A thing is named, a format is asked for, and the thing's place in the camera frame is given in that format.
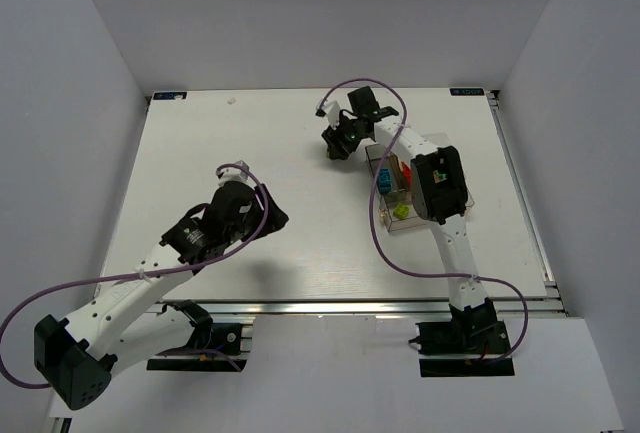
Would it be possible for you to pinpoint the long teal lego brick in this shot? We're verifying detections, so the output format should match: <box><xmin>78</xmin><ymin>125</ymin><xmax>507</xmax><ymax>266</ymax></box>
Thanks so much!
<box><xmin>376</xmin><ymin>168</ymin><xmax>393</xmax><ymax>195</ymax></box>

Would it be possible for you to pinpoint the red arched lego brick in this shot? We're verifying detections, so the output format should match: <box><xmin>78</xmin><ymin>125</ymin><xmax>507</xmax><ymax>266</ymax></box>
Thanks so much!
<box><xmin>402</xmin><ymin>164</ymin><xmax>412</xmax><ymax>187</ymax></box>

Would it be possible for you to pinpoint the lime square lego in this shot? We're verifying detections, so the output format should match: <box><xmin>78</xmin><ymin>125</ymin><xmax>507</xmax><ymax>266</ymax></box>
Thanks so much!
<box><xmin>393</xmin><ymin>203</ymin><xmax>410</xmax><ymax>220</ymax></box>

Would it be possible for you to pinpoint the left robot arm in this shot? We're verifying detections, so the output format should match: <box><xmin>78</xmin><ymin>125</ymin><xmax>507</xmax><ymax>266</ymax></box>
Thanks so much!
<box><xmin>34</xmin><ymin>180</ymin><xmax>289</xmax><ymax>411</ymax></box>

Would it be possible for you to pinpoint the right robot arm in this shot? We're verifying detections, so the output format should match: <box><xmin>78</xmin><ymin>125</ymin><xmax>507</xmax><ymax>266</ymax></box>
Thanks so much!
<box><xmin>316</xmin><ymin>86</ymin><xmax>497</xmax><ymax>348</ymax></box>

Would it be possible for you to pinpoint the smoky grey plastic tray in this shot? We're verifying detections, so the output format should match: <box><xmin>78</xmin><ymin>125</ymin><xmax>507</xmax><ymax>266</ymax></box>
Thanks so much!
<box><xmin>365</xmin><ymin>144</ymin><xmax>409</xmax><ymax>204</ymax></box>

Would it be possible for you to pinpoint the clear plastic base box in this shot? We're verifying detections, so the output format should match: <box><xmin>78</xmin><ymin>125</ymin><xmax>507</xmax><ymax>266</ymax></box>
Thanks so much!
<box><xmin>377</xmin><ymin>187</ymin><xmax>476</xmax><ymax>235</ymax></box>

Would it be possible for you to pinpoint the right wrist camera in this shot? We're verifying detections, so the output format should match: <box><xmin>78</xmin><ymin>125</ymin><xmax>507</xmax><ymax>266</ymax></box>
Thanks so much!
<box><xmin>315</xmin><ymin>101</ymin><xmax>341</xmax><ymax>129</ymax></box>

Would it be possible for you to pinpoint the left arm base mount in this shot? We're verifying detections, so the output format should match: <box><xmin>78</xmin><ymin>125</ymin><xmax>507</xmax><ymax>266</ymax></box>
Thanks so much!
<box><xmin>146</xmin><ymin>300</ymin><xmax>251</xmax><ymax>373</ymax></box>

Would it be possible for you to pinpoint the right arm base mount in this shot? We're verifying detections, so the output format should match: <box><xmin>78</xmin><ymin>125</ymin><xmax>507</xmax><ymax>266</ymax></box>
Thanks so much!
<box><xmin>408</xmin><ymin>321</ymin><xmax>515</xmax><ymax>378</ymax></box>

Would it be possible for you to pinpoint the aluminium table frame rail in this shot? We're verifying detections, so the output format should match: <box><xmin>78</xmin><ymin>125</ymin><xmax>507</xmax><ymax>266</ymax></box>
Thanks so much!
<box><xmin>149</xmin><ymin>297</ymin><xmax>566</xmax><ymax>316</ymax></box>

